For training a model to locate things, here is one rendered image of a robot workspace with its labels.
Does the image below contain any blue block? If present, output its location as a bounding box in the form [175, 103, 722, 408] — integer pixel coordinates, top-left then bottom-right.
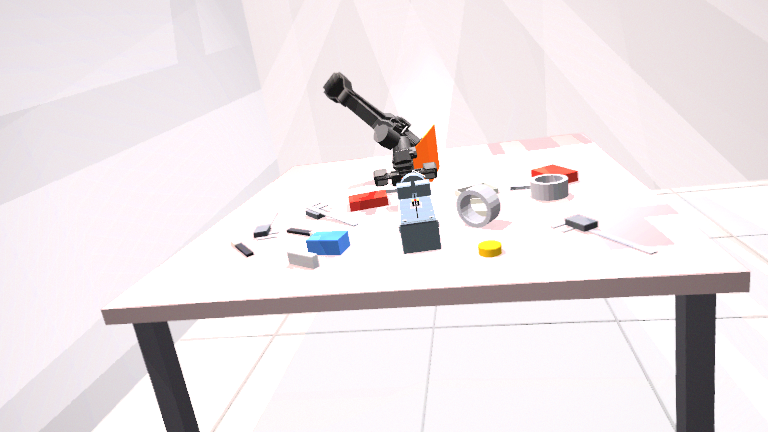
[306, 231, 350, 255]

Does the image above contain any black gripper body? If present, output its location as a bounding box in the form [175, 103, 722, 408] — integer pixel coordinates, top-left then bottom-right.
[373, 162, 437, 187]

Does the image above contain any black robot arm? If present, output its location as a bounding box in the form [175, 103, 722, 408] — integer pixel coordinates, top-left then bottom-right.
[323, 72, 422, 169]

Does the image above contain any yellow short cylinder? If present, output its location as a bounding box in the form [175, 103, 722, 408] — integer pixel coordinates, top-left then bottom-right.
[478, 240, 502, 257]

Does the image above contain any grey hollow cylinder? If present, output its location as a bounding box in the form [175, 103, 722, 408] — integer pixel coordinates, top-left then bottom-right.
[530, 174, 569, 201]
[456, 184, 501, 228]

